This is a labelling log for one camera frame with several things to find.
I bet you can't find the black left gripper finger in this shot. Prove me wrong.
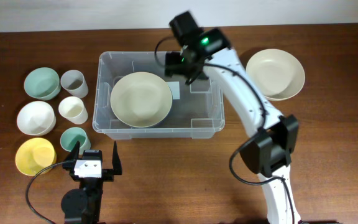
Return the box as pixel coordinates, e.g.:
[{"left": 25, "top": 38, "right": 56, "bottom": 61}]
[
  {"left": 112, "top": 142, "right": 122, "bottom": 175},
  {"left": 66, "top": 141, "right": 80, "bottom": 161}
]

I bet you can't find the white bowl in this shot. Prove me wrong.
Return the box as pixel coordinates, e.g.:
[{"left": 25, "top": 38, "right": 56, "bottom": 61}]
[{"left": 17, "top": 101, "right": 56, "bottom": 136}]

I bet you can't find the beige plate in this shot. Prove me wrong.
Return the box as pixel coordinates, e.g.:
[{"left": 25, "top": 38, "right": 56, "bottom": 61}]
[
  {"left": 246, "top": 49, "right": 306, "bottom": 101},
  {"left": 110, "top": 72, "right": 173, "bottom": 128}
]

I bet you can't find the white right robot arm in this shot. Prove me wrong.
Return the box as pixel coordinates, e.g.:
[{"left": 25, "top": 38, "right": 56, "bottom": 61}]
[{"left": 161, "top": 11, "right": 302, "bottom": 223}]

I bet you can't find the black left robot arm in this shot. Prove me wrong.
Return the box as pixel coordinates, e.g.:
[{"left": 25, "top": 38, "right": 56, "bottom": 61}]
[{"left": 61, "top": 142, "right": 122, "bottom": 224}]

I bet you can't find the green cup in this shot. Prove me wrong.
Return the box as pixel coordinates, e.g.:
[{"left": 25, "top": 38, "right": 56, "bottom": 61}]
[{"left": 60, "top": 127, "right": 91, "bottom": 155}]

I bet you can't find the white label in bin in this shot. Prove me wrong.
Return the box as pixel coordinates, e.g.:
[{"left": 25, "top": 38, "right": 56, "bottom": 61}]
[{"left": 167, "top": 82, "right": 180, "bottom": 100}]

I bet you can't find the yellow bowl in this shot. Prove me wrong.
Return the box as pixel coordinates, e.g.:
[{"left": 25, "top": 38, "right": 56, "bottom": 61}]
[{"left": 15, "top": 138, "right": 57, "bottom": 176}]

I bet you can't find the cream cup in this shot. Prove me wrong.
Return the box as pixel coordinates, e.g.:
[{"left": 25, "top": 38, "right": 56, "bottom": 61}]
[{"left": 58, "top": 96, "right": 88, "bottom": 124}]

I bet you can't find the clear plastic storage bin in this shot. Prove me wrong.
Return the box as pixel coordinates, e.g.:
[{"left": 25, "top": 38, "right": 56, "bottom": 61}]
[{"left": 92, "top": 52, "right": 225, "bottom": 140}]

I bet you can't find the grey cup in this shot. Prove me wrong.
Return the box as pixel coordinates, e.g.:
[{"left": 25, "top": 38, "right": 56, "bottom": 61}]
[{"left": 60, "top": 70, "right": 88, "bottom": 98}]

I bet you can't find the green bowl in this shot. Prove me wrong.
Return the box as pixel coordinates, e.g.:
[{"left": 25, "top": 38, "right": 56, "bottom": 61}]
[{"left": 24, "top": 67, "right": 61, "bottom": 101}]

